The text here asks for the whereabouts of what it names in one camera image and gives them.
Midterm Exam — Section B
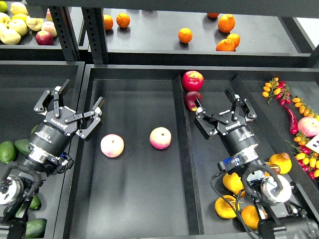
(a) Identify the upper cherry tomato bunch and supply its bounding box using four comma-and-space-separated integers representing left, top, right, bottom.
262, 77, 291, 106

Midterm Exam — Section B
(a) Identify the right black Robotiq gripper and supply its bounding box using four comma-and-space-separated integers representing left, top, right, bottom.
194, 88, 257, 139

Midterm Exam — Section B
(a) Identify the yellow pear with brown spot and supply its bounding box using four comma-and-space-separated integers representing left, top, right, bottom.
214, 195, 240, 219

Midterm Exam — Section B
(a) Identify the dark green avocado lying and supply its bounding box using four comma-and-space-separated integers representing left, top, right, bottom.
14, 138, 31, 155

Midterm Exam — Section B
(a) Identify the yellow pear left of pile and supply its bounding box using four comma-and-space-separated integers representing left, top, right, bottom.
222, 172, 244, 196

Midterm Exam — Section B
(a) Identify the red chili pepper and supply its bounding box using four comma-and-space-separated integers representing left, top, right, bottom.
284, 106, 299, 135

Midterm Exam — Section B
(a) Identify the white label card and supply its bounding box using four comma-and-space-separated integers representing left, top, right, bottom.
306, 134, 319, 153

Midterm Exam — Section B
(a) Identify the black tray divider right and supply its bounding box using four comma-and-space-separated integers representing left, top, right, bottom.
231, 76, 319, 214

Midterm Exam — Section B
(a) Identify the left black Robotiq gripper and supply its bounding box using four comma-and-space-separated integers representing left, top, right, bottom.
33, 79, 105, 141

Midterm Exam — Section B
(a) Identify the bright red apple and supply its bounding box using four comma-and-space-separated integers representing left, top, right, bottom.
182, 70, 204, 92

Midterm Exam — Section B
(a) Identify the yellow pear middle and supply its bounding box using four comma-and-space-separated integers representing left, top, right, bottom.
266, 162, 281, 175

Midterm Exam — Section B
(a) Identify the pink apple centre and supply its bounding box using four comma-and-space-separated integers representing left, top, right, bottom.
150, 127, 171, 150

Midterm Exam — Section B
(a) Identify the black centre tray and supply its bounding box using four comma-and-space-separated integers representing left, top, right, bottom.
53, 64, 319, 239

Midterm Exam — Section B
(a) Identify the black upright post centre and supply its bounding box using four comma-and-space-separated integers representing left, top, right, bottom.
81, 7, 109, 64

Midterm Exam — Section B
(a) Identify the yellow pear right upper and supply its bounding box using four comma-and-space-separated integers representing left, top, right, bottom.
269, 152, 292, 174

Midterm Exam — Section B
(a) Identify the pink apple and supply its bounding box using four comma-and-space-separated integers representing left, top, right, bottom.
150, 127, 171, 150
297, 117, 319, 137
100, 134, 124, 158

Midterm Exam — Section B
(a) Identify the black upright post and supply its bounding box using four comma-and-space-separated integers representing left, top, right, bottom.
81, 7, 109, 64
49, 6, 80, 61

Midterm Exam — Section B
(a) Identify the pale yellow apple with stem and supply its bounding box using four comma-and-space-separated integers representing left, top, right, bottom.
25, 16, 44, 32

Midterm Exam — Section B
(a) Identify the large orange upper right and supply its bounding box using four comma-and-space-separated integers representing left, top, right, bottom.
217, 14, 236, 33

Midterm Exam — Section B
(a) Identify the black upright post left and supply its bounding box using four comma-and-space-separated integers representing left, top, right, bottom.
49, 6, 80, 61

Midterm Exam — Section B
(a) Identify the black tray divider centre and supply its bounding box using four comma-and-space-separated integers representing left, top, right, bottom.
172, 75, 204, 235

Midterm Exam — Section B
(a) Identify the dark red apple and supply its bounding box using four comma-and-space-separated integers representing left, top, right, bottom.
184, 91, 202, 112

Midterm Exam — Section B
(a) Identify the pale peach on shelf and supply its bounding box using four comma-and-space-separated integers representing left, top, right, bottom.
41, 21, 57, 38

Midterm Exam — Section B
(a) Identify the pale yellow apple front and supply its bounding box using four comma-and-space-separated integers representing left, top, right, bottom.
0, 29, 21, 45

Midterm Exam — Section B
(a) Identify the black tray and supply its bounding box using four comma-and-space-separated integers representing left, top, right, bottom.
0, 61, 84, 239
53, 64, 319, 239

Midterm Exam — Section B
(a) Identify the light green avocado far left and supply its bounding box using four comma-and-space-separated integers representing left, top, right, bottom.
0, 141, 17, 164

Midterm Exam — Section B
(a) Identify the black tray divider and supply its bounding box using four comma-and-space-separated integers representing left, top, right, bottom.
172, 75, 204, 235
231, 76, 319, 214

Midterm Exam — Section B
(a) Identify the dark green avocado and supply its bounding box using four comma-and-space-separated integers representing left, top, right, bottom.
14, 138, 31, 155
29, 195, 41, 210

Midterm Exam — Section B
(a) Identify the pale yellow apple middle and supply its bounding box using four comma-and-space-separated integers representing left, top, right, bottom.
8, 19, 28, 36

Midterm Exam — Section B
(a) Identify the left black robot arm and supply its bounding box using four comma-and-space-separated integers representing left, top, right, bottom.
0, 80, 104, 239

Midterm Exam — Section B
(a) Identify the yellow lemon on shelf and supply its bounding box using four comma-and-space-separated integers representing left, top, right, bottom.
11, 13, 28, 22

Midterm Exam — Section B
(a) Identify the orange behind front right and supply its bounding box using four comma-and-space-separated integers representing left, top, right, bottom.
227, 33, 241, 48

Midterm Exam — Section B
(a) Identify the red apple on shelf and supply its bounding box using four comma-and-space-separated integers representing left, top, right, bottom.
35, 30, 54, 46

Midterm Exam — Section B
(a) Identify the pink apple left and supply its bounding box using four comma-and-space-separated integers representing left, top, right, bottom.
100, 134, 124, 158

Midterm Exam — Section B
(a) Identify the orange cherry tomato string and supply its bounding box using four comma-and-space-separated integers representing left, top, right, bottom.
291, 96, 319, 120

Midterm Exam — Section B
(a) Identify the pink apple far right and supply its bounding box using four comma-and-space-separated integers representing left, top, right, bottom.
297, 117, 319, 137

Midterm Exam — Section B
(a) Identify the green avocado top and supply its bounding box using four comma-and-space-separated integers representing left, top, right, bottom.
30, 125, 39, 135

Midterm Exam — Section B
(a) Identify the orange centre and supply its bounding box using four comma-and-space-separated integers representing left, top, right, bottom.
178, 28, 193, 44

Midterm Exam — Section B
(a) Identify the black left tray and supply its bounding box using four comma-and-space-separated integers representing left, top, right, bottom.
0, 61, 84, 239

